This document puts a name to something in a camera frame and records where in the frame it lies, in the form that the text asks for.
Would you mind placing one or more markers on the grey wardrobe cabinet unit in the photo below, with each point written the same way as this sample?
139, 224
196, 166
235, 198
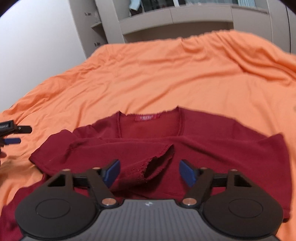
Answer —
109, 22

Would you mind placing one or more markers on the dark red knit sweater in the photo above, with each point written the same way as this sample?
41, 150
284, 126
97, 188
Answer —
150, 148

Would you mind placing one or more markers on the hanging light blue shirt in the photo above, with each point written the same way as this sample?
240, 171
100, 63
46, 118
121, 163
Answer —
135, 4

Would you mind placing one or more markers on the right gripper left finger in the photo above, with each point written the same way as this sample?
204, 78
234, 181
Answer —
100, 180

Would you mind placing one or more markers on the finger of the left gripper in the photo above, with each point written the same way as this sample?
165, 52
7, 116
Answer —
23, 129
12, 141

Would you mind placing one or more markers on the blue striped curtain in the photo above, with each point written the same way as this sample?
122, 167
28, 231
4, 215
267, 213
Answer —
247, 3

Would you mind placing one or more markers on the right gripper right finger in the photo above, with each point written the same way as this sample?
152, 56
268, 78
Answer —
199, 181

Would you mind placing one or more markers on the orange bed duvet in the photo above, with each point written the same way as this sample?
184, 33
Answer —
227, 73

